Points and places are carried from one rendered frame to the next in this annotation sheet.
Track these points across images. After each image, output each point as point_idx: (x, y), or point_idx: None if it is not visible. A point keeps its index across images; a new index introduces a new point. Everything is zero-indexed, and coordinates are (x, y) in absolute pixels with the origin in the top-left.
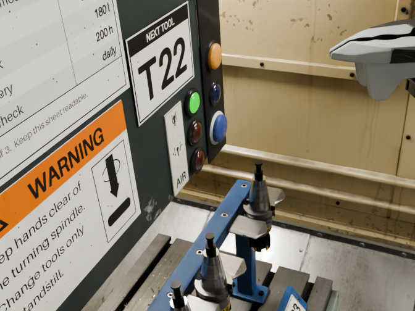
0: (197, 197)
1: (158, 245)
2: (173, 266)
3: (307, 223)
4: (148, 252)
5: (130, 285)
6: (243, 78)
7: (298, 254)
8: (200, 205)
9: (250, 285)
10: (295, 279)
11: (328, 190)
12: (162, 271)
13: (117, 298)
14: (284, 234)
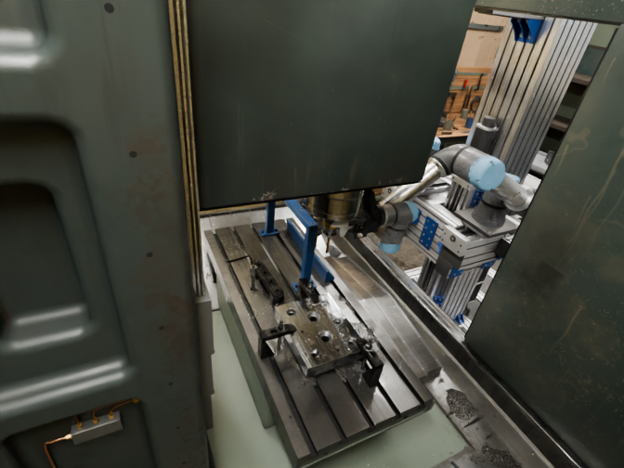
0: (201, 212)
1: (210, 234)
2: (228, 238)
3: (260, 204)
4: (210, 239)
5: (219, 252)
6: None
7: (263, 219)
8: (202, 215)
9: (273, 227)
10: (280, 222)
11: None
12: (226, 241)
13: (221, 258)
14: (252, 214)
